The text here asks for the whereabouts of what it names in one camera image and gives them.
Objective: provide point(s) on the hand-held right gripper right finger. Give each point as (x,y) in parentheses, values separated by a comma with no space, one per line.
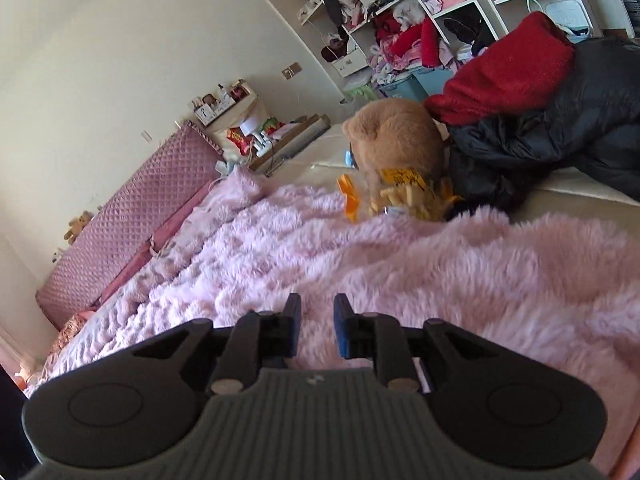
(342,326)

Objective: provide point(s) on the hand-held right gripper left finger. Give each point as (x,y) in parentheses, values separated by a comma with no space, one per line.
(293,321)

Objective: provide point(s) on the pink fluffy blanket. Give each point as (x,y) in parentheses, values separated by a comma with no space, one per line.
(450,270)

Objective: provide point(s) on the small light blue toy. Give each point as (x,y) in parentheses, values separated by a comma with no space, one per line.
(350,158)

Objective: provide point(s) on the red snack bag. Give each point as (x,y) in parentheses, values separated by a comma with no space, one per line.
(238,141)

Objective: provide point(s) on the white table appliance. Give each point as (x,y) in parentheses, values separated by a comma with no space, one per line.
(255,135)

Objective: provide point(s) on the pink quilted headboard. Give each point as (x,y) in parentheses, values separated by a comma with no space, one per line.
(130,220)

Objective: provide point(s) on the brown plush bear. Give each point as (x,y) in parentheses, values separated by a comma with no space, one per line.
(400,135)

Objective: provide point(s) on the white desk organizer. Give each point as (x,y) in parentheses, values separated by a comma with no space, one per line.
(216,102)

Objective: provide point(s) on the green plastic stool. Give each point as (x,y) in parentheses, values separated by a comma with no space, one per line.
(361,94)

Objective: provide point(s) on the small tan plush toy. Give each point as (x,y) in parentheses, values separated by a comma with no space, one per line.
(77,226)

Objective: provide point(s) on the blue storage bin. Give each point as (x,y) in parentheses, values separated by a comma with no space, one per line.
(411,85)

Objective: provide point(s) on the black puffy jacket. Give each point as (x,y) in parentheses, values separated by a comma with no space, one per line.
(565,135)

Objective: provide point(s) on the red fleece cloth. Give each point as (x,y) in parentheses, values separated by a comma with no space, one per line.
(505,75)

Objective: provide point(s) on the wall switch plate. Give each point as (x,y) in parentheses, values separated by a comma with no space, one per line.
(292,70)

